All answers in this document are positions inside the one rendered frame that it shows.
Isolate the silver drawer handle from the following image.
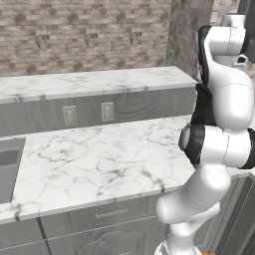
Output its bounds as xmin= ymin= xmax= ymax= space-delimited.
xmin=95 ymin=208 xmax=129 ymax=219

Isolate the grey sink basin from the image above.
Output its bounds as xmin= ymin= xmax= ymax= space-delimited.
xmin=0 ymin=136 xmax=27 ymax=205

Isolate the grey drawer front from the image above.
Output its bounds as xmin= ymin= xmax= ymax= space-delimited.
xmin=39 ymin=193 xmax=163 ymax=240
xmin=0 ymin=217 xmax=45 ymax=251

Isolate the grey fridge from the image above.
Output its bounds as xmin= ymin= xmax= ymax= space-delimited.
xmin=236 ymin=0 xmax=255 ymax=64

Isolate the grey cupboard door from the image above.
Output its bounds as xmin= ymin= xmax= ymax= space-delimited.
xmin=193 ymin=174 xmax=255 ymax=255
xmin=0 ymin=240 xmax=51 ymax=255
xmin=46 ymin=216 xmax=171 ymax=255

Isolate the grey wall outlet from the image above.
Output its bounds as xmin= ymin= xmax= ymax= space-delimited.
xmin=101 ymin=101 xmax=116 ymax=123
xmin=62 ymin=105 xmax=79 ymax=128

